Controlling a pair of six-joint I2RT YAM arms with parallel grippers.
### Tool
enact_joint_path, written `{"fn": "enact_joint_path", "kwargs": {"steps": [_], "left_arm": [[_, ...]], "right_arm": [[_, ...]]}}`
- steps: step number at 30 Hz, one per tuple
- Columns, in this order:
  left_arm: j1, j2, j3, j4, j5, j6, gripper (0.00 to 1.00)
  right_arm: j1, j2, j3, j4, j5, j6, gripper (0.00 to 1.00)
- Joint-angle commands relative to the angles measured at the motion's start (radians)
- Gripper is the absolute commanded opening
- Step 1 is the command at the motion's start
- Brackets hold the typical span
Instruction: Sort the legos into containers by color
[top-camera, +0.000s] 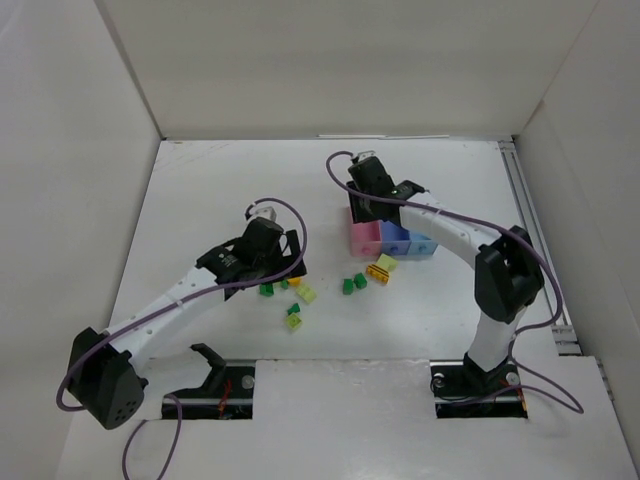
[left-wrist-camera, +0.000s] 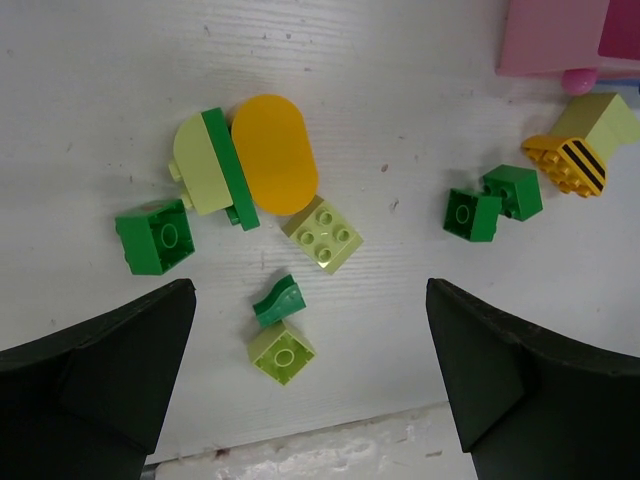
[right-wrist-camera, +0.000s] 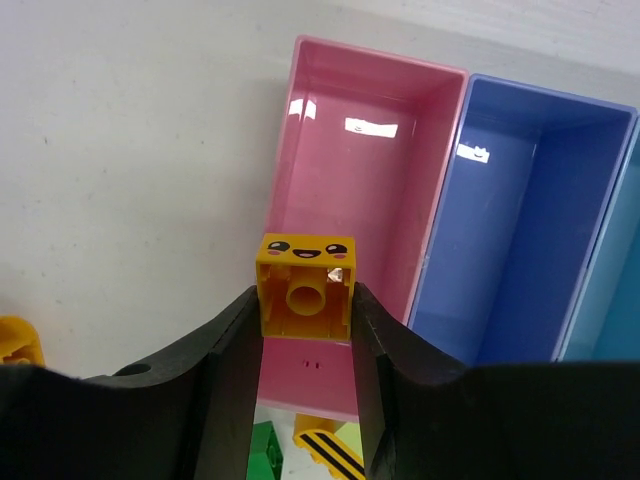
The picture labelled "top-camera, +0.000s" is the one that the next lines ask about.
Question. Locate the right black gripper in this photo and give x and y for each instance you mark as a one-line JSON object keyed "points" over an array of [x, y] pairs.
{"points": [[364, 211]]}

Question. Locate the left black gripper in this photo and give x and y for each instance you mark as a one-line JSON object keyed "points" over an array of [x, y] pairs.
{"points": [[282, 257]]}

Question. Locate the light yellow lego brick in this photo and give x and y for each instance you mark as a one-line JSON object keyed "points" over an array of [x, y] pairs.
{"points": [[306, 293]]}

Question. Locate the dark green lego brick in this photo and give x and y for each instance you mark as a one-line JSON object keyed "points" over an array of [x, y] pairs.
{"points": [[360, 281], [348, 286], [266, 289]]}

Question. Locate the lime yellow lego brick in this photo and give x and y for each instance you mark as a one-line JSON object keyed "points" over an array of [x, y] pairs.
{"points": [[293, 321]]}

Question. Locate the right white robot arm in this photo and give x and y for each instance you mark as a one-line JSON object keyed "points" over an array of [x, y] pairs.
{"points": [[507, 278]]}

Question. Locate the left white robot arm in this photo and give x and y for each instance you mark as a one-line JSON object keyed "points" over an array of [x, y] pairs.
{"points": [[105, 369]]}

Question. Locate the pink plastic bin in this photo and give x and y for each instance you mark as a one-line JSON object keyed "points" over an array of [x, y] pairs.
{"points": [[365, 239]]}

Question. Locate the orange rounded lego brick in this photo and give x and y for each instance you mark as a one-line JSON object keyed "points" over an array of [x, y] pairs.
{"points": [[295, 281]]}

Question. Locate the purple plastic bin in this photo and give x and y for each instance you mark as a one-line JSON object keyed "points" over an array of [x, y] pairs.
{"points": [[395, 241]]}

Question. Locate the light yellow lego on orange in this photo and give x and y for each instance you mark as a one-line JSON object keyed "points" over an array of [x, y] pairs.
{"points": [[386, 263]]}

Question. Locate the orange striped lego brick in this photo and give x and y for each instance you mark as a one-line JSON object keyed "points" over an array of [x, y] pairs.
{"points": [[379, 274]]}

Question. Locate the light blue plastic bin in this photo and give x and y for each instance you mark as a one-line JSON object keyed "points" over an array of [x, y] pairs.
{"points": [[421, 245]]}

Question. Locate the dark green wedge lego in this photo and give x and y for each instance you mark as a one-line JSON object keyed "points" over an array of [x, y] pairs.
{"points": [[293, 309]]}

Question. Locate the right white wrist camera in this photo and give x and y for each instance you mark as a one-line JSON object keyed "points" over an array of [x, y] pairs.
{"points": [[361, 156]]}

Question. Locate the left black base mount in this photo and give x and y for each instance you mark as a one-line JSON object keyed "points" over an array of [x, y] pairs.
{"points": [[226, 392]]}

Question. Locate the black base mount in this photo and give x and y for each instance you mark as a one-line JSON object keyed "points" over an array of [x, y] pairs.
{"points": [[460, 392], [226, 392]]}

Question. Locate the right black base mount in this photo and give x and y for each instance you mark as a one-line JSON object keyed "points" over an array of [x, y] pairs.
{"points": [[460, 392]]}

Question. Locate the aluminium rail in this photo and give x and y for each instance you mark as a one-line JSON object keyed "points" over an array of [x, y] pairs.
{"points": [[563, 331]]}

